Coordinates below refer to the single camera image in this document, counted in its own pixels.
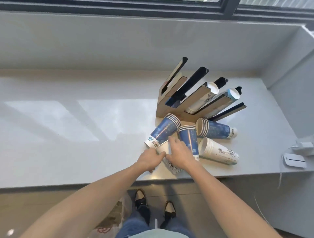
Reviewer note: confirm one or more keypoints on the person's right hand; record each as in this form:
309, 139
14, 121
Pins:
182, 155

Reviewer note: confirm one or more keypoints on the person's left hand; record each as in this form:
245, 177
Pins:
148, 159

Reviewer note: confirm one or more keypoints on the person's right fingers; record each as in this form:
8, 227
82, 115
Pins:
173, 144

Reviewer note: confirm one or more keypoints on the person's left fingers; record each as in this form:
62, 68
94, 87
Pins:
157, 157

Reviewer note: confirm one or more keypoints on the stack of white paper cups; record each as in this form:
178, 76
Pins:
163, 148
204, 98
218, 152

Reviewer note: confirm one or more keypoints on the person's left forearm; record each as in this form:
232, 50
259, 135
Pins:
81, 203

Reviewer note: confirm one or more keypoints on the person's right forearm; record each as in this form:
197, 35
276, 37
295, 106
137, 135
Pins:
228, 201

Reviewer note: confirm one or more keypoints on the stack of blue paper cups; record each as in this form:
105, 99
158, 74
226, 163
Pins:
164, 128
224, 101
217, 129
189, 141

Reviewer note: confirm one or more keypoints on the wooden cup holder rack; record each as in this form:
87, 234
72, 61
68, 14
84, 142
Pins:
169, 107

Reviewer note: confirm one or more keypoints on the person's left black-white shoe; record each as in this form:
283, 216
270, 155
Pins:
140, 197

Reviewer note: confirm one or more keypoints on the person's black-white shoe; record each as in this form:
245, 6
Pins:
170, 208
140, 197

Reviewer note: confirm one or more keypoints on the person's right black-white shoe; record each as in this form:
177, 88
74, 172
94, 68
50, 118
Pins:
170, 208

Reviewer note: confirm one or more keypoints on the blue jeans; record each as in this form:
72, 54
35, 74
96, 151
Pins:
137, 224

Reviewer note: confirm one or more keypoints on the clear plastic bag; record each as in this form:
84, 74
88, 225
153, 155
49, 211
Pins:
111, 215

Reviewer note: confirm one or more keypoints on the light green shirt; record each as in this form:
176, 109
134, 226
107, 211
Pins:
162, 234

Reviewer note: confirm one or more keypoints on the white router box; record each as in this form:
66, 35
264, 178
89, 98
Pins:
294, 160

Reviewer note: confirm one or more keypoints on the white power adapter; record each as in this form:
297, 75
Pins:
305, 146

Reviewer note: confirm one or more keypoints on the dark window frame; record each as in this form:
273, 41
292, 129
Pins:
147, 6

